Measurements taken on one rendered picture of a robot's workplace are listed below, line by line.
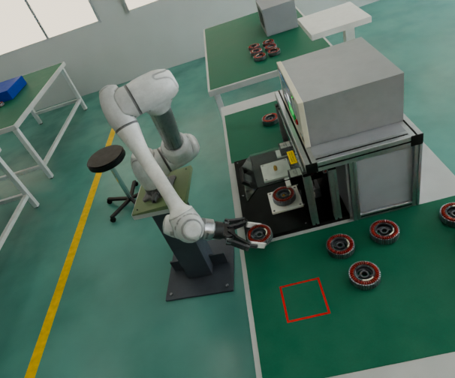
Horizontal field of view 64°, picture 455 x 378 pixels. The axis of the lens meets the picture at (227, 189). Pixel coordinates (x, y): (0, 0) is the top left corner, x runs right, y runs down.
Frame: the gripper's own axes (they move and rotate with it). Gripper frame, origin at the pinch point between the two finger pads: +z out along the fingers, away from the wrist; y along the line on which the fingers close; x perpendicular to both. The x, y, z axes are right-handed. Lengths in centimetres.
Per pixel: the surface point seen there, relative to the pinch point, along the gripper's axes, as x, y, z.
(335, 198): 23.2, -3.3, 27.5
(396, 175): 39, -2, 46
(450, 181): 37, -10, 79
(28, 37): -117, -495, -261
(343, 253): 12.0, 17.3, 28.9
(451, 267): 26, 32, 60
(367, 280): 14.1, 31.7, 32.4
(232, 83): -5, -182, 5
